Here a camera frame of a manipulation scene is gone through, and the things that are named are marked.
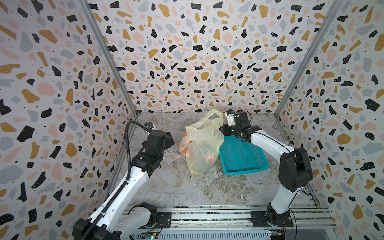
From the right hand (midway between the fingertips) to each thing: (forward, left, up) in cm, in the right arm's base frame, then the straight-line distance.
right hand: (219, 125), depth 90 cm
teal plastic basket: (-10, -15, -21) cm, 28 cm away
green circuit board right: (-52, -27, -19) cm, 61 cm away
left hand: (-13, +31, +8) cm, 34 cm away
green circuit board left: (-53, +34, -18) cm, 66 cm away
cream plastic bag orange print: (-12, +11, -2) cm, 16 cm away
